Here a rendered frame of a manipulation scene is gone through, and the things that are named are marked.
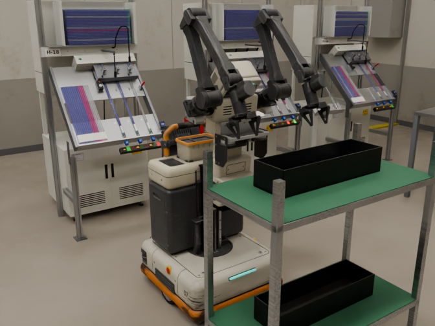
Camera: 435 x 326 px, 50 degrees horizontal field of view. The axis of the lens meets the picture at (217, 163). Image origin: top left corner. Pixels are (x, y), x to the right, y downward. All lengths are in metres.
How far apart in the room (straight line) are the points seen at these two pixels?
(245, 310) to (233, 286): 0.46
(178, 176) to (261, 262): 0.68
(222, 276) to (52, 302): 1.04
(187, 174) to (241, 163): 0.33
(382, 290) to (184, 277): 1.00
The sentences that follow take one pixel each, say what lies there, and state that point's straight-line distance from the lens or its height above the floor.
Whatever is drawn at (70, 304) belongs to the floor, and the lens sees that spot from 2.96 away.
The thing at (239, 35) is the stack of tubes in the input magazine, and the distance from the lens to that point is 4.54.
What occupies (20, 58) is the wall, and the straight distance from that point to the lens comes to 6.08.
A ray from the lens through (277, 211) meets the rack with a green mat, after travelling 1.51.
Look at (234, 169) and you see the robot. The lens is 2.44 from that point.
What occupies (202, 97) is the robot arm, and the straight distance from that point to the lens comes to 2.12.
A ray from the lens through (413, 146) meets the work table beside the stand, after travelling 4.52.
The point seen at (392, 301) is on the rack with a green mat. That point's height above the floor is 0.35.
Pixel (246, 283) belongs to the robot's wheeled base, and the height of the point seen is 0.18.
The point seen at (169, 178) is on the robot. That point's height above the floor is 0.76.
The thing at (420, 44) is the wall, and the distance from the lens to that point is 7.51.
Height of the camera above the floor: 1.59
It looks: 17 degrees down
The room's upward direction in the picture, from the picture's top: straight up
